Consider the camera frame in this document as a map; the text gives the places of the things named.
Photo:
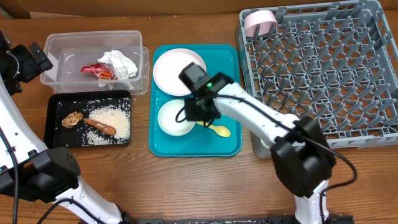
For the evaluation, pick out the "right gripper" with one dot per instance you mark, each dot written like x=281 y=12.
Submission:
x=194 y=116

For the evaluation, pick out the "spilled white rice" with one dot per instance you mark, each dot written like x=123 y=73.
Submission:
x=115 y=112

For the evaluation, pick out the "pink bowl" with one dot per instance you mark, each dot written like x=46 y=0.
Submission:
x=263 y=19

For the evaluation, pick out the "clear plastic bin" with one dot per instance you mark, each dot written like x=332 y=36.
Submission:
x=70 y=52

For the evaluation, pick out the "red snack wrapper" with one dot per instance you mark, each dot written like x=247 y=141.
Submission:
x=103 y=71

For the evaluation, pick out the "brown sausage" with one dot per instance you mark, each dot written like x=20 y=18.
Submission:
x=109 y=130

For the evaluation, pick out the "black tray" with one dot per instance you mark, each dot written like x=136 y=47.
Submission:
x=52 y=106

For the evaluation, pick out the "white bowl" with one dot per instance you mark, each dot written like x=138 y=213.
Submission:
x=167 y=119

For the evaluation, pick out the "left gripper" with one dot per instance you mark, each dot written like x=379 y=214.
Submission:
x=32 y=68

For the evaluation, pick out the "teal serving tray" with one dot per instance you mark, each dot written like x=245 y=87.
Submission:
x=200 y=141

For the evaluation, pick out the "white napkin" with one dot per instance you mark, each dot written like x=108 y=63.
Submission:
x=123 y=67

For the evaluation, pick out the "brown food scrap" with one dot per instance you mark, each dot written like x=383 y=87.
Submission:
x=72 y=120

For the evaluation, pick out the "yellow plastic spoon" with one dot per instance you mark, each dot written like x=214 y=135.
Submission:
x=219 y=130

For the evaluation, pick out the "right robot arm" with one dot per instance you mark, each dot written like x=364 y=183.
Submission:
x=301 y=155

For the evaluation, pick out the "grey dishwasher rack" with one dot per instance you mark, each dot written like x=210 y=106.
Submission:
x=335 y=62

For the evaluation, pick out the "large white plate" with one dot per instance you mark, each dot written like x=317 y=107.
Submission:
x=168 y=67

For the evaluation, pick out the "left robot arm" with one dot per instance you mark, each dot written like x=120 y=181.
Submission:
x=29 y=169

